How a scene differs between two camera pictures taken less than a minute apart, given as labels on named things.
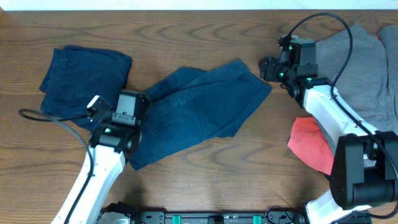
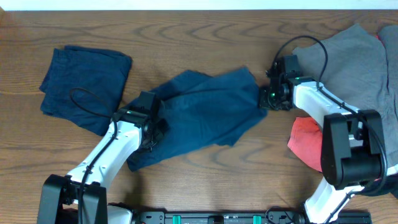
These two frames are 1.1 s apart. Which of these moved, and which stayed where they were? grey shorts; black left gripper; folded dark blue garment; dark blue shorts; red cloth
Moved: black left gripper; dark blue shorts
Stayed: folded dark blue garment; grey shorts; red cloth
